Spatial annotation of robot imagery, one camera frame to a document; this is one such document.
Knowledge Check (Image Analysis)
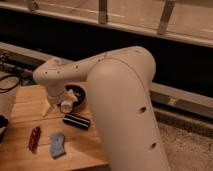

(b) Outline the metal window rail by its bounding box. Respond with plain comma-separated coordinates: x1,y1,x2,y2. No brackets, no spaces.
0,0,213,48

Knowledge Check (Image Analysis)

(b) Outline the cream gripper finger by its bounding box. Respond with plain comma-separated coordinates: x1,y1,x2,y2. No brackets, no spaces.
42,100,53,117

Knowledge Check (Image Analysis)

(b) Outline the dark object at left edge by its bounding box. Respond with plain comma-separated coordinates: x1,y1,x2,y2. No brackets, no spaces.
0,115,8,143

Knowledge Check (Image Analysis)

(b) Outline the black round plate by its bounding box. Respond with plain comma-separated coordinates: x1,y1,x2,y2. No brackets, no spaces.
65,85,86,112

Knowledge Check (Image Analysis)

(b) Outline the black cable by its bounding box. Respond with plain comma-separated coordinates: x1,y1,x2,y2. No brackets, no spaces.
0,74,24,94

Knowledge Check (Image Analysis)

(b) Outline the blue sponge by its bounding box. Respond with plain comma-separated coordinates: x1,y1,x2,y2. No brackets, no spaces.
49,133,65,159

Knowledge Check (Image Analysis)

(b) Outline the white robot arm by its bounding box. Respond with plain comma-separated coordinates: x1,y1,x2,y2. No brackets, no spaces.
33,46,171,171

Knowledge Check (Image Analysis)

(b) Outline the white bottle on plate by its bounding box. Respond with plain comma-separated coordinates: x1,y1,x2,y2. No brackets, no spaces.
61,89,78,113

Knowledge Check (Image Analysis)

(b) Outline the black cylindrical can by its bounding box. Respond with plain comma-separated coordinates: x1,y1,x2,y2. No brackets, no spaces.
63,114,90,130

